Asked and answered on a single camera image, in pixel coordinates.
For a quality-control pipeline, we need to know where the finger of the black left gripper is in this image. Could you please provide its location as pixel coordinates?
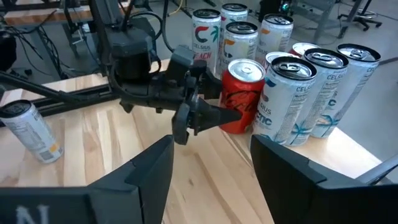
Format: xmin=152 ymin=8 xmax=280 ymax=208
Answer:
xmin=197 ymin=60 xmax=224 ymax=101
xmin=195 ymin=98 xmax=244 ymax=133

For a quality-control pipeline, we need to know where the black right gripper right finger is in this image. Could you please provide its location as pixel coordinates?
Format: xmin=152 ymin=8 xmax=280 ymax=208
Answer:
xmin=250 ymin=134 xmax=398 ymax=224

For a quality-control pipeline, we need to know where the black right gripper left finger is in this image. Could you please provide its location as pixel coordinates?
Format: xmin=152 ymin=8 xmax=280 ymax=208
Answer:
xmin=0 ymin=134 xmax=175 ymax=224

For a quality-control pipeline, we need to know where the white Celsius tropical can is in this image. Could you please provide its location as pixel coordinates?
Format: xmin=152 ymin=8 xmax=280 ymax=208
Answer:
xmin=217 ymin=21 xmax=259 ymax=75
xmin=0 ymin=99 xmax=65 ymax=164
xmin=254 ymin=13 xmax=294 ymax=63

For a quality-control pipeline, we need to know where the white Celsius peach can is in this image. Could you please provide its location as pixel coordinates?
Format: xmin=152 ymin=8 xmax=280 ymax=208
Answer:
xmin=191 ymin=8 xmax=222 ymax=75
xmin=219 ymin=2 xmax=249 ymax=32

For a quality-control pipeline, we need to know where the white Celsius Arctic can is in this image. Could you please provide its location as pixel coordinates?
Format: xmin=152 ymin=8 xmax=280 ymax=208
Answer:
xmin=252 ymin=55 xmax=318 ymax=144
xmin=285 ymin=47 xmax=349 ymax=147
xmin=310 ymin=42 xmax=382 ymax=139

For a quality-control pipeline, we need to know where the black device with cyan light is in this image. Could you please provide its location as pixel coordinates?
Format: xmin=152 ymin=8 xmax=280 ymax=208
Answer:
xmin=259 ymin=0 xmax=293 ymax=22

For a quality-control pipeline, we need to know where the wooden work table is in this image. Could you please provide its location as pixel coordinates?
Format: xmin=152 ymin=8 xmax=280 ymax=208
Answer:
xmin=2 ymin=0 xmax=94 ymax=27

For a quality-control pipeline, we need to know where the grey metal table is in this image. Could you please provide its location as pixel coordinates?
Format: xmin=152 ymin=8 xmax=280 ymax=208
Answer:
xmin=292 ymin=0 xmax=364 ymax=41

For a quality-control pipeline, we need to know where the office chair base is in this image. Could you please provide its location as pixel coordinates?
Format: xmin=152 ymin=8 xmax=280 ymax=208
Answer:
xmin=337 ymin=0 xmax=383 ymax=32

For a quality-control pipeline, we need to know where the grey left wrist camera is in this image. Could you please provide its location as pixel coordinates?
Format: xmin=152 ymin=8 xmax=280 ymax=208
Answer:
xmin=167 ymin=45 xmax=205 ymax=77

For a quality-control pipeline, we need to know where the black metal rig frame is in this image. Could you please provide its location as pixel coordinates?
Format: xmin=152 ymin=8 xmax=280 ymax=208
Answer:
xmin=0 ymin=70 xmax=125 ymax=127

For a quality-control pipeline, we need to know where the yellow hanging cable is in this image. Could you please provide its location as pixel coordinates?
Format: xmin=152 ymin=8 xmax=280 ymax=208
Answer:
xmin=169 ymin=0 xmax=185 ymax=16

